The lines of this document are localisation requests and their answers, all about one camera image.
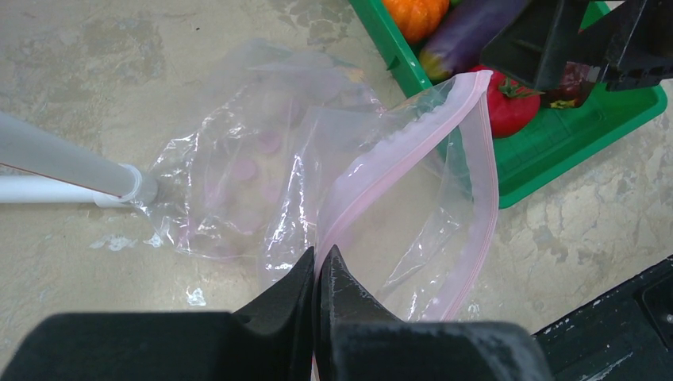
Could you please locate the red toy tomato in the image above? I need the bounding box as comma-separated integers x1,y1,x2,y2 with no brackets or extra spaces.
486,70,542,139

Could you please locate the orange toy pumpkin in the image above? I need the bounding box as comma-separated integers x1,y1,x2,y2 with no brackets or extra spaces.
383,0,451,44

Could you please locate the white pvc pipe frame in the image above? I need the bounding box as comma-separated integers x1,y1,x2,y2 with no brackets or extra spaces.
1,113,159,208

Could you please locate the green plastic tray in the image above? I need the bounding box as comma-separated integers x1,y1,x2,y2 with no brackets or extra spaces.
351,0,668,209

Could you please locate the purple toy eggplant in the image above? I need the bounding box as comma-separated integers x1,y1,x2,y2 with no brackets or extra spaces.
418,0,529,82

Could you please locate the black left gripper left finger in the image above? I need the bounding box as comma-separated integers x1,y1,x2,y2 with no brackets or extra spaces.
1,249,314,380

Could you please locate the dark red toy apple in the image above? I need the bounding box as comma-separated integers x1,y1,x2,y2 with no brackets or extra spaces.
541,62,598,110

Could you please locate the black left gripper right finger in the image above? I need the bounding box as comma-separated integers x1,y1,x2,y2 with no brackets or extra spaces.
313,246,553,380

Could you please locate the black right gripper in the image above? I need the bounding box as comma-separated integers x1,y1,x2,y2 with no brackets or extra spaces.
479,0,672,91

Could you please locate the clear pink zip top bag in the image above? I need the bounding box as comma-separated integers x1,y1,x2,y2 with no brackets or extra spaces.
139,40,498,321

